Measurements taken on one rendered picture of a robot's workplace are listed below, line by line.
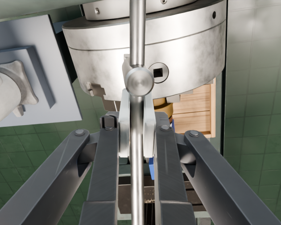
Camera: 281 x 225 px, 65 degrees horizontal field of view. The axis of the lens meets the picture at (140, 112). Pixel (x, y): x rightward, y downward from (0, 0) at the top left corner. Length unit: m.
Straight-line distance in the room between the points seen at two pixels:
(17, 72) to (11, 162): 1.78
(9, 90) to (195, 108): 0.64
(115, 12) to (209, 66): 0.18
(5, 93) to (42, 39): 0.24
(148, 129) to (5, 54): 0.85
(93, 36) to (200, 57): 0.17
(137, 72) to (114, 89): 0.22
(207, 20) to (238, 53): 1.34
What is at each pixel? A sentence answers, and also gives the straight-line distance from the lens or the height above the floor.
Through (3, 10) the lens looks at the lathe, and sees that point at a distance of 0.40.
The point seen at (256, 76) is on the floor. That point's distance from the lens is 1.81.
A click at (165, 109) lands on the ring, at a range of 0.51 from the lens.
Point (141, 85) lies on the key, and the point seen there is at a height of 1.41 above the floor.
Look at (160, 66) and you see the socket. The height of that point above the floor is 1.23.
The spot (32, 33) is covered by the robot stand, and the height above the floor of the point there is 0.75.
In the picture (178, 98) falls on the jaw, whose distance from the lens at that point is 0.51.
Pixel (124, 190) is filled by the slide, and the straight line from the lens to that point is 0.93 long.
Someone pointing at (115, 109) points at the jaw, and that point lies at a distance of 0.42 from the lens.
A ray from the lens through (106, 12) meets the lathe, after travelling 0.39.
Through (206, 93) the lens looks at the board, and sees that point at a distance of 0.77.
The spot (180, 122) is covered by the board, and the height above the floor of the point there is 0.89.
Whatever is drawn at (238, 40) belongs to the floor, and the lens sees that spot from 1.68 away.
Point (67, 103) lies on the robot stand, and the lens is 1.00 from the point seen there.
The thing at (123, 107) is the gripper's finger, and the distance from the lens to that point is 0.17.
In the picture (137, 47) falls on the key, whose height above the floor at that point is 1.40.
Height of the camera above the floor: 1.56
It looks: 59 degrees down
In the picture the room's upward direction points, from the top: 171 degrees counter-clockwise
